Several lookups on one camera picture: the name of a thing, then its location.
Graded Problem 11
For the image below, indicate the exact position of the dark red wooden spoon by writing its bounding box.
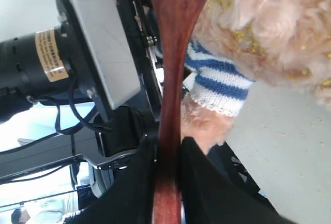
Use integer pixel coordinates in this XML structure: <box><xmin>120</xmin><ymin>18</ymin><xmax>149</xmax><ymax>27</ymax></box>
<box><xmin>151</xmin><ymin>0</ymin><xmax>207</xmax><ymax>223</ymax></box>

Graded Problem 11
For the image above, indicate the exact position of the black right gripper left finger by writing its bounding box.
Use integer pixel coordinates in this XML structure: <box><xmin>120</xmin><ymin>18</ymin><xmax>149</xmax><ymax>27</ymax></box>
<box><xmin>65</xmin><ymin>141</ymin><xmax>155</xmax><ymax>224</ymax></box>

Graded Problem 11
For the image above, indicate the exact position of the person in background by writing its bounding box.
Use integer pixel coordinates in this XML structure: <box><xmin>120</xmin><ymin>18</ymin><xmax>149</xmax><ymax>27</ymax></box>
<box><xmin>11</xmin><ymin>208</ymin><xmax>31</xmax><ymax>224</ymax></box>

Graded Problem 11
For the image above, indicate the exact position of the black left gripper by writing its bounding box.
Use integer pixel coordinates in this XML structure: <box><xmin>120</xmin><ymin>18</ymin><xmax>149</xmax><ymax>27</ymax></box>
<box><xmin>97</xmin><ymin>0</ymin><xmax>162</xmax><ymax>170</ymax></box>

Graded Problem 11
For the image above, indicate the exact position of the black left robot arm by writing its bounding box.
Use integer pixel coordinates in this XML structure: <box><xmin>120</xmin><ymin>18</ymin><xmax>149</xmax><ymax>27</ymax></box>
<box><xmin>1</xmin><ymin>0</ymin><xmax>161</xmax><ymax>181</ymax></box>

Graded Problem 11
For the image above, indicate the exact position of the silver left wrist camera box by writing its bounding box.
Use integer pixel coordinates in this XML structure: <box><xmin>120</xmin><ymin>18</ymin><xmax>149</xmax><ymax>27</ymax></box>
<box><xmin>69</xmin><ymin>0</ymin><xmax>141</xmax><ymax>122</ymax></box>

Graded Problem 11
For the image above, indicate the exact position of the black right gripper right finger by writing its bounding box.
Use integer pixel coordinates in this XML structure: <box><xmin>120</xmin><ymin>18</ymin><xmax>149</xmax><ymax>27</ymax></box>
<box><xmin>180</xmin><ymin>137</ymin><xmax>291</xmax><ymax>223</ymax></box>

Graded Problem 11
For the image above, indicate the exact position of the black cable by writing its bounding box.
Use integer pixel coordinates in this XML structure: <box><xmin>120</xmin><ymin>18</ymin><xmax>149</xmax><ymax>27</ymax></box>
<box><xmin>0</xmin><ymin>76</ymin><xmax>114</xmax><ymax>156</ymax></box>

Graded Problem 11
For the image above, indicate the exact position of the pink teddy bear striped sweater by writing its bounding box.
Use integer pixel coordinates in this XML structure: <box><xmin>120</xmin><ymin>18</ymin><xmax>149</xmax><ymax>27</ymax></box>
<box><xmin>181</xmin><ymin>0</ymin><xmax>330</xmax><ymax>153</ymax></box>

